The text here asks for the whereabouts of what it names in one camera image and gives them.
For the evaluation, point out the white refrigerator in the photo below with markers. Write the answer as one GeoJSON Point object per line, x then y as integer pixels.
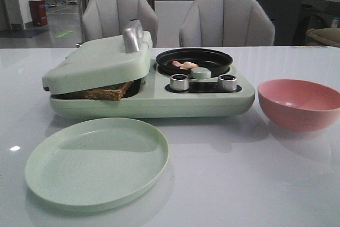
{"type": "Point", "coordinates": [176, 1]}

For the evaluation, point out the bread slice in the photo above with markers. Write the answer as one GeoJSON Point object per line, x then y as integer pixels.
{"type": "Point", "coordinates": [112, 92]}

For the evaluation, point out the mint green round plate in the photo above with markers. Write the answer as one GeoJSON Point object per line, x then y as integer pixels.
{"type": "Point", "coordinates": [98, 164]}

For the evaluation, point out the black round frying pan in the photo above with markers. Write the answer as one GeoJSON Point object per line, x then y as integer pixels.
{"type": "Point", "coordinates": [215, 61]}

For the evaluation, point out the right grey upholstered chair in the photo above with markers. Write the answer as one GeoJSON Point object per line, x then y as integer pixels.
{"type": "Point", "coordinates": [226, 23]}

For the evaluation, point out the left grey upholstered chair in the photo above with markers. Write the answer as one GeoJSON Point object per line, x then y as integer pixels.
{"type": "Point", "coordinates": [106, 18]}

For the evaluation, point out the grey upholstered chair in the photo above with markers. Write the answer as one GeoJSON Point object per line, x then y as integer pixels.
{"type": "Point", "coordinates": [106, 18]}
{"type": "Point", "coordinates": [226, 23]}

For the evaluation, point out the dark washing machine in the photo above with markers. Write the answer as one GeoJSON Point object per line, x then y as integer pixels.
{"type": "Point", "coordinates": [315, 14]}

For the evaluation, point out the right silver control knob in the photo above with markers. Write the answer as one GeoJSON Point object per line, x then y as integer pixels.
{"type": "Point", "coordinates": [227, 82]}

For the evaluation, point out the silver control knob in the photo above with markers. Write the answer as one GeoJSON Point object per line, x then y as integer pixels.
{"type": "Point", "coordinates": [227, 82]}
{"type": "Point", "coordinates": [179, 82]}

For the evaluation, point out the pink plastic bowl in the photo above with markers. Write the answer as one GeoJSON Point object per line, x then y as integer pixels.
{"type": "Point", "coordinates": [299, 105]}

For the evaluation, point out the pink shrimp pieces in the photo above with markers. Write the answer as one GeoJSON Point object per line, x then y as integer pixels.
{"type": "Point", "coordinates": [186, 65]}

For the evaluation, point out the mint green breakfast maker base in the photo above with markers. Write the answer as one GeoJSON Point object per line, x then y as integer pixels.
{"type": "Point", "coordinates": [151, 96]}

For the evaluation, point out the mint green sandwich maker lid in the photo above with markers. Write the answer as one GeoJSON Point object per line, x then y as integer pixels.
{"type": "Point", "coordinates": [103, 62]}

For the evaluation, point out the red trash bin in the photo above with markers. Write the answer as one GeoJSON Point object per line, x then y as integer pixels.
{"type": "Point", "coordinates": [38, 13]}

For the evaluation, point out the left silver control knob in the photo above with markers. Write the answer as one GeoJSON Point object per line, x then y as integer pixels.
{"type": "Point", "coordinates": [179, 82]}

